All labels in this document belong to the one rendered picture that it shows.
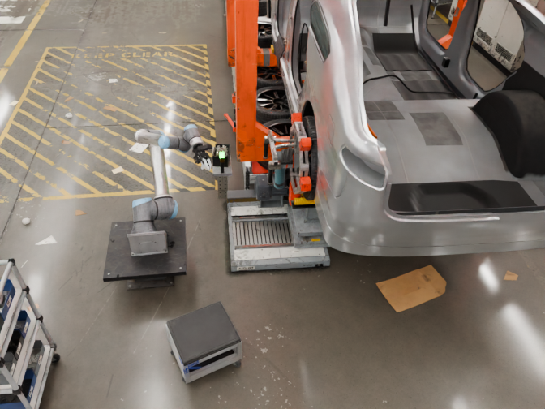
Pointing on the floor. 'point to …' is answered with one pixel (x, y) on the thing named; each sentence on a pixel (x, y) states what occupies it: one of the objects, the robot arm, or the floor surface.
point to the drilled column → (222, 187)
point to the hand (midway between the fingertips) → (209, 168)
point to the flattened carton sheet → (413, 288)
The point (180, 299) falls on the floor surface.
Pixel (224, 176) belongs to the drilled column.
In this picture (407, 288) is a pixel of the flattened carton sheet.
